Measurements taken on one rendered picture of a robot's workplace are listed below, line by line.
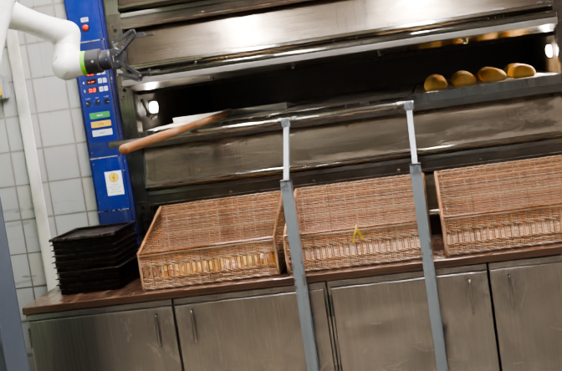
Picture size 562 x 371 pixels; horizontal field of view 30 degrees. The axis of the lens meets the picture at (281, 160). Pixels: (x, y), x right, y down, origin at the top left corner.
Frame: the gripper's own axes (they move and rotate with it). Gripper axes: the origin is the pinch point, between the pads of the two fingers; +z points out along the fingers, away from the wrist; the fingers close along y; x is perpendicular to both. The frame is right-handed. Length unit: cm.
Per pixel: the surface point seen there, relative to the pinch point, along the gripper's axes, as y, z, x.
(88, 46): -9, -42, -52
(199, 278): 89, 3, -5
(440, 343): 121, 92, 5
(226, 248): 78, 15, -6
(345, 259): 88, 60, -5
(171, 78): 9.9, -5.0, -40.1
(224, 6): -17, 19, -55
